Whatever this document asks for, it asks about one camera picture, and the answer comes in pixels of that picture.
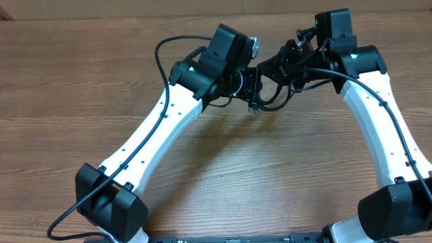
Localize black USB cable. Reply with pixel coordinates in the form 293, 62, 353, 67
248, 72, 333, 115

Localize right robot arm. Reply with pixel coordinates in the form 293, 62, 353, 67
258, 8, 431, 242

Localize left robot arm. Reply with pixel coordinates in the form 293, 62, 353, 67
75, 24, 259, 242

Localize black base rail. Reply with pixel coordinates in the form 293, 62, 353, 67
148, 232, 330, 243

